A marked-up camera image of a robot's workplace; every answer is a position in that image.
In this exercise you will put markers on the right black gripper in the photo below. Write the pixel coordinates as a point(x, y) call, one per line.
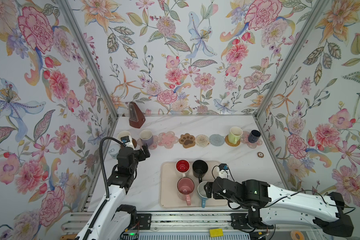
point(207, 189)

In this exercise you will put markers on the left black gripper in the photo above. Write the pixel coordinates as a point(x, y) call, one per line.
point(146, 151)

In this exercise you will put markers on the pink flower coaster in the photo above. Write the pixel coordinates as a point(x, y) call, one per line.
point(244, 140)
point(153, 143)
point(167, 139)

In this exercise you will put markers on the purple mug white inside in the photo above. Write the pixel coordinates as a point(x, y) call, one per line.
point(147, 137)

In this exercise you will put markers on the blue mug white inside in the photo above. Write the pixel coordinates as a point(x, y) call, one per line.
point(202, 193)

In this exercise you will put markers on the cream mug pink handle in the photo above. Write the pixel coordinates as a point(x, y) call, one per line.
point(123, 133)

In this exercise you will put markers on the black mug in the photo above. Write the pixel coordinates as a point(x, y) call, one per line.
point(200, 168)

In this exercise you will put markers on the red mug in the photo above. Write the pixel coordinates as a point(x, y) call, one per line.
point(182, 168)

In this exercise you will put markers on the woven rattan round coaster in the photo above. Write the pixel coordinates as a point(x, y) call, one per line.
point(230, 144)

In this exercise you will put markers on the grey-blue woven round coaster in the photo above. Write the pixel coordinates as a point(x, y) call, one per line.
point(216, 140)

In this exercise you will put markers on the white multicolour zigzag coaster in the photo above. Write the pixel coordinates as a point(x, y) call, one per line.
point(202, 141)

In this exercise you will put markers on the light green mug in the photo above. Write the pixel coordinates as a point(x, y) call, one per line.
point(235, 134)

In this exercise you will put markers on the small dark navy mug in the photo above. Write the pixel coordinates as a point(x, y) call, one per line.
point(254, 136)

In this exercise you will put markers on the brown round cork coaster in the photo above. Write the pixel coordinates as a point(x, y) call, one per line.
point(134, 143)

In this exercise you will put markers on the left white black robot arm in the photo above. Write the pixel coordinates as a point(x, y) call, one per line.
point(112, 218)

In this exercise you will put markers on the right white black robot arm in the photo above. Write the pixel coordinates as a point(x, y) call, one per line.
point(268, 206)

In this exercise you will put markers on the brown paw print coaster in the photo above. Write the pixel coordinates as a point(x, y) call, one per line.
point(187, 140)

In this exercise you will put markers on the brown wooden metronome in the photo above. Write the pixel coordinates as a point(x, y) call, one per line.
point(136, 116)

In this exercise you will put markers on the small tin can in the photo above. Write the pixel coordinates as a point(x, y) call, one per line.
point(114, 151)

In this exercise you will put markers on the beige serving tray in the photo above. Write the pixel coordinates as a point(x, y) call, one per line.
point(170, 196)

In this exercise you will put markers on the yellow sticky label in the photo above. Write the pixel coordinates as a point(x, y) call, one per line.
point(214, 233)

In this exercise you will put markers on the tape roll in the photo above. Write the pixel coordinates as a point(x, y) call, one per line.
point(297, 235)

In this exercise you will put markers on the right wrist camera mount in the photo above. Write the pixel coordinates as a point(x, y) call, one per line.
point(224, 171)

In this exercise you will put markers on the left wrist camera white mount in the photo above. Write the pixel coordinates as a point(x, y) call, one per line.
point(128, 141)

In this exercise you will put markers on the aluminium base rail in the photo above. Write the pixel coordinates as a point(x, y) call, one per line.
point(188, 226)

